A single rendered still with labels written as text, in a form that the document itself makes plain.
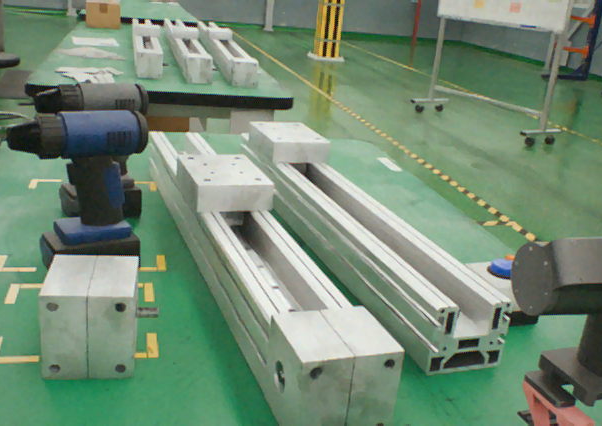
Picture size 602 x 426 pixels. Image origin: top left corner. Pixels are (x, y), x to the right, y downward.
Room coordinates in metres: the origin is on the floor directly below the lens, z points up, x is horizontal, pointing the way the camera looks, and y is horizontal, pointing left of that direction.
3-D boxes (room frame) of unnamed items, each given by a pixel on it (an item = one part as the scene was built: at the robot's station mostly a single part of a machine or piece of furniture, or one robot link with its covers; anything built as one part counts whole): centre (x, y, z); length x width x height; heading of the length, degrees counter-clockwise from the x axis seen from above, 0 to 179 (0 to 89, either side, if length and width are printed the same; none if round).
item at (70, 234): (0.84, 0.30, 0.89); 0.20 x 0.08 x 0.22; 125
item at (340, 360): (0.58, -0.06, 0.83); 0.12 x 0.09 x 0.10; 112
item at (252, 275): (0.98, 0.12, 0.82); 0.80 x 0.10 x 0.09; 22
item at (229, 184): (0.98, 0.12, 0.87); 0.16 x 0.11 x 0.07; 22
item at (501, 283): (0.84, -0.27, 0.81); 0.10 x 0.08 x 0.06; 112
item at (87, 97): (1.06, 0.36, 0.89); 0.20 x 0.08 x 0.22; 126
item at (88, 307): (0.64, 0.20, 0.83); 0.11 x 0.10 x 0.10; 102
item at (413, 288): (1.06, -0.06, 0.82); 0.80 x 0.10 x 0.09; 22
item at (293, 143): (1.29, 0.04, 0.87); 0.16 x 0.11 x 0.07; 22
